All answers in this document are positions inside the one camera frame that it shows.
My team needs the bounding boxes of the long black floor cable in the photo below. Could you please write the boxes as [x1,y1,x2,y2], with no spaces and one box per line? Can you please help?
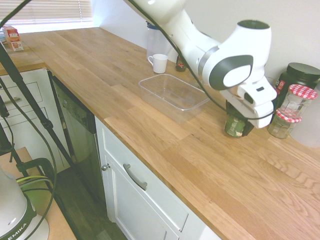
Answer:
[0,0,58,238]

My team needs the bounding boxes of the black clamp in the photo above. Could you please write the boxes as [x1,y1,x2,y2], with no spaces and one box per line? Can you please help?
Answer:
[16,157,56,187]

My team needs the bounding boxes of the silver drawer pull handle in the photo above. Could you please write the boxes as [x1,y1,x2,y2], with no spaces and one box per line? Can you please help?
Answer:
[3,96,23,106]

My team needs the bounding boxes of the black camera tripod stand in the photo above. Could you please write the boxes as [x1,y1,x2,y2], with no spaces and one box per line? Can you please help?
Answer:
[0,42,81,178]

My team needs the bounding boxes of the clear plastic food container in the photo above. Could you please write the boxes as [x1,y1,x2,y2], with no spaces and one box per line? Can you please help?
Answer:
[138,73,211,123]

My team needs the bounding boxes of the black dishwasher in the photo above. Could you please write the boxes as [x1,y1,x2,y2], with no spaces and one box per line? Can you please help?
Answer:
[48,71,107,203]

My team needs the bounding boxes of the yellow green cable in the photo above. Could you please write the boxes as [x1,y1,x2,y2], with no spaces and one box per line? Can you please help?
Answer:
[16,174,53,193]

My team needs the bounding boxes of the wooden robot mounting board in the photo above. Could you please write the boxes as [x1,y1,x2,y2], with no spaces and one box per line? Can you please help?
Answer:
[0,147,77,240]

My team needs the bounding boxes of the silver bar drawer handle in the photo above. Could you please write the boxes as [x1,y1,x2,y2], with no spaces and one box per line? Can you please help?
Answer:
[122,163,149,192]

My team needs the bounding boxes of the black protein powder tub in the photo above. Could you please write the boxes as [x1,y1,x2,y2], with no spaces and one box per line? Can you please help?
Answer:
[273,62,320,112]

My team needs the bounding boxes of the clear water filter pitcher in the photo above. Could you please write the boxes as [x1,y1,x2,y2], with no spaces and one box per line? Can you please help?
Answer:
[146,21,181,63]

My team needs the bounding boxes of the white ceramic mug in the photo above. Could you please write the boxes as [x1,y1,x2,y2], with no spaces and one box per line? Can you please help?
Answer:
[147,53,169,74]

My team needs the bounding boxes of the orange white carton box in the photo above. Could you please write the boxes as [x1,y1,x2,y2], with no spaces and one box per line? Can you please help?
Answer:
[1,25,25,53]

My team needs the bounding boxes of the glass jar red checkered lid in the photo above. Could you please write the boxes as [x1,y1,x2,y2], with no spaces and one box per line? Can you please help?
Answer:
[267,109,303,140]
[278,84,318,118]

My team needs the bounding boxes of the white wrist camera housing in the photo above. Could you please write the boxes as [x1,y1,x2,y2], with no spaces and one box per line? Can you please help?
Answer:
[236,76,278,108]

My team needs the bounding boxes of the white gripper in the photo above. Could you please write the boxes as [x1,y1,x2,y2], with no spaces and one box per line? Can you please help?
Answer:
[219,86,276,138]

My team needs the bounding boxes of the green cereal cup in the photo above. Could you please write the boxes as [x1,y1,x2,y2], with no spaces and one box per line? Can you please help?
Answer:
[224,109,247,139]

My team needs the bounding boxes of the white drawer cabinet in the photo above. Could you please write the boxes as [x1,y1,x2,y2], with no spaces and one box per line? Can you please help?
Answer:
[0,68,72,174]

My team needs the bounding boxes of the white kitchen base cabinet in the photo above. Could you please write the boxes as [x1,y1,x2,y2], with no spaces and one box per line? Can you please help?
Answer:
[94,116,221,240]

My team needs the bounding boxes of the white window blinds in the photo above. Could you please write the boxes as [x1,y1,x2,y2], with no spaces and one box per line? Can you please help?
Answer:
[0,0,94,26]

